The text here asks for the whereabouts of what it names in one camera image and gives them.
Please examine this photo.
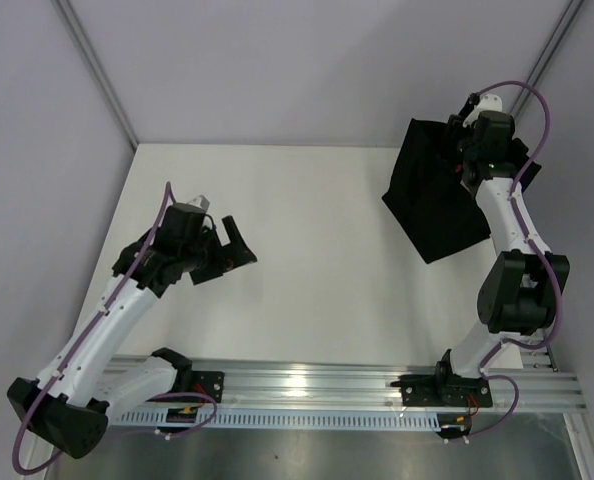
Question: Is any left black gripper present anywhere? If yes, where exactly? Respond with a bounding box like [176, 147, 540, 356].
[180, 216, 256, 285]

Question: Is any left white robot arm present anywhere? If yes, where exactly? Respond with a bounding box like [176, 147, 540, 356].
[7, 202, 257, 459]

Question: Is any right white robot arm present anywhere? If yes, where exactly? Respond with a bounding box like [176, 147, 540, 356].
[432, 107, 570, 405]

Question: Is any black canvas bag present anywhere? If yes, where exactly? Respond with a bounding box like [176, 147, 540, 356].
[382, 119, 528, 263]

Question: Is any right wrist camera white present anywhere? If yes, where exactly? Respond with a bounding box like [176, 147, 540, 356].
[462, 93, 503, 128]

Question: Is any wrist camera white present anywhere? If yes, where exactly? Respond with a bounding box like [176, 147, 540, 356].
[187, 195, 210, 212]
[462, 93, 503, 128]

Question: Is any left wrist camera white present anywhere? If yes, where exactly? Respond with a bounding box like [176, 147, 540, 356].
[187, 195, 210, 212]

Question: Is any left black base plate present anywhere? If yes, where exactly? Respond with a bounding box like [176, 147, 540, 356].
[190, 371, 225, 403]

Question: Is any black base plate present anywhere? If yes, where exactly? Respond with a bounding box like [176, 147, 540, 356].
[390, 375, 493, 408]
[190, 371, 225, 403]

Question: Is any aluminium mounting rail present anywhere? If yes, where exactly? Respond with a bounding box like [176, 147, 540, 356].
[192, 360, 587, 413]

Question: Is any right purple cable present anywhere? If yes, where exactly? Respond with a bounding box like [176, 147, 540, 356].
[426, 80, 566, 441]

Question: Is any purple cable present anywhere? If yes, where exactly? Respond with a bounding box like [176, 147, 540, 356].
[12, 182, 218, 475]
[426, 80, 566, 441]

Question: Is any slotted cable duct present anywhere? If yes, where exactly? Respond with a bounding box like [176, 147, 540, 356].
[111, 406, 440, 432]

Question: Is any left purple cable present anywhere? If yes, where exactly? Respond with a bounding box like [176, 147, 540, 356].
[12, 182, 218, 475]

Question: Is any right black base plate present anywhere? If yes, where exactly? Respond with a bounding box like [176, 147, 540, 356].
[390, 375, 493, 408]

